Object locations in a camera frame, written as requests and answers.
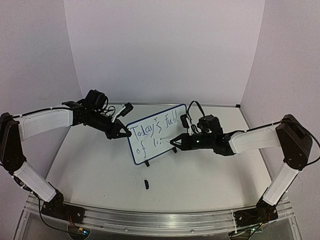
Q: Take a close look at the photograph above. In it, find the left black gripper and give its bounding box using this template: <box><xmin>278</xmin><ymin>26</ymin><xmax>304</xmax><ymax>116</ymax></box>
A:
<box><xmin>88</xmin><ymin>110</ymin><xmax>132</xmax><ymax>140</ymax></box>

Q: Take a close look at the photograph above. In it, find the blue framed whiteboard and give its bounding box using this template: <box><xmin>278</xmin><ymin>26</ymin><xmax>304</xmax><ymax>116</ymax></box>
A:
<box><xmin>126</xmin><ymin>104</ymin><xmax>188</xmax><ymax>165</ymax></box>

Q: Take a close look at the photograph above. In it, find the dark blue marker cap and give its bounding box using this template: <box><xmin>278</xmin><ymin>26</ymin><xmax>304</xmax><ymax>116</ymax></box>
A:
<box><xmin>144</xmin><ymin>179</ymin><xmax>150</xmax><ymax>190</ymax></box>

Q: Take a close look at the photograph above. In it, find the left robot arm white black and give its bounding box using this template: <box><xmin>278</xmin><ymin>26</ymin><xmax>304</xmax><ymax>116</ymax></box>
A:
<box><xmin>0</xmin><ymin>89</ymin><xmax>134</xmax><ymax>218</ymax></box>

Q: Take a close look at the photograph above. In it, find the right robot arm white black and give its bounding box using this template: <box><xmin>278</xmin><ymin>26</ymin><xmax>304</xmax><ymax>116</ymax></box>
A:
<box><xmin>169</xmin><ymin>114</ymin><xmax>320</xmax><ymax>208</ymax></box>

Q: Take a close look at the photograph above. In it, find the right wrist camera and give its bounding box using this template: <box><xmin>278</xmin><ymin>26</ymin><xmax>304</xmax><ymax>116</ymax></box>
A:
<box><xmin>180</xmin><ymin>114</ymin><xmax>196</xmax><ymax>136</ymax></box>

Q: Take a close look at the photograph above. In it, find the right camera black cable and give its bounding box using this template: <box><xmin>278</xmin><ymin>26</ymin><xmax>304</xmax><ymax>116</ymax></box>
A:
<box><xmin>187</xmin><ymin>100</ymin><xmax>206</xmax><ymax>118</ymax></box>

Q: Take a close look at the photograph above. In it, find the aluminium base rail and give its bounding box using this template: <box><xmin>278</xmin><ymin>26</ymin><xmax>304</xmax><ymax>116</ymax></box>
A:
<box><xmin>13</xmin><ymin>195</ymin><xmax>302</xmax><ymax>240</ymax></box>

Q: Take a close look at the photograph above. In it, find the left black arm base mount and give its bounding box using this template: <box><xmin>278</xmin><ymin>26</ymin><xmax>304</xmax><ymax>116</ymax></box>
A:
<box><xmin>40</xmin><ymin>198</ymin><xmax>85</xmax><ymax>224</ymax></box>

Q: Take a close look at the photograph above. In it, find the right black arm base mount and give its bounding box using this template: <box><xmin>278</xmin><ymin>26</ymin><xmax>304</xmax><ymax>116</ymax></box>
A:
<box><xmin>233</xmin><ymin>203</ymin><xmax>279</xmax><ymax>227</ymax></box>

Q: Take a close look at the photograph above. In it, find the left base cable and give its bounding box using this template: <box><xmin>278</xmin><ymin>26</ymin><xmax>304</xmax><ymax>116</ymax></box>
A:
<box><xmin>38</xmin><ymin>204</ymin><xmax>86</xmax><ymax>236</ymax></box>

